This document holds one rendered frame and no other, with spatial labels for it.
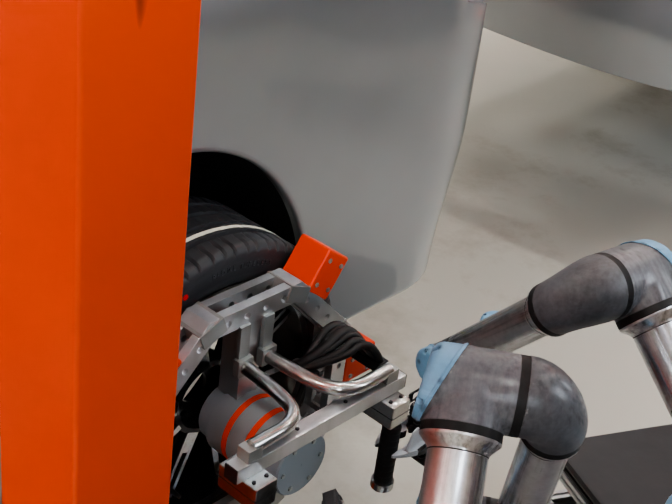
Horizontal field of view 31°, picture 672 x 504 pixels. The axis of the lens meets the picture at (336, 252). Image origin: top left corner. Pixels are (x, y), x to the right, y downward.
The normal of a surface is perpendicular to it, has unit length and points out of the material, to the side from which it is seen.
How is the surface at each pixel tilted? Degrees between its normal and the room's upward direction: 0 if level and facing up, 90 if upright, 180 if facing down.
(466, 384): 46
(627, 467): 0
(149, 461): 90
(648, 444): 0
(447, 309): 0
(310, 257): 55
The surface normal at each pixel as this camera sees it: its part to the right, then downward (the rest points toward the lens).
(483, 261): 0.11, -0.86
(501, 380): 0.00, -0.39
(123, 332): 0.73, 0.42
